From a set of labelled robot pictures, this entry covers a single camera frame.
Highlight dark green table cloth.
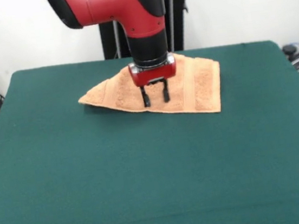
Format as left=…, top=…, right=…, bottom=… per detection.
left=0, top=35, right=299, bottom=224

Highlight tan terry towel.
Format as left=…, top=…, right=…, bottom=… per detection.
left=73, top=46, right=226, bottom=131

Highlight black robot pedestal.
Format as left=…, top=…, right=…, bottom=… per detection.
left=94, top=0, right=205, bottom=61

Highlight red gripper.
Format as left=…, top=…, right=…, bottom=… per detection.
left=127, top=52, right=182, bottom=110

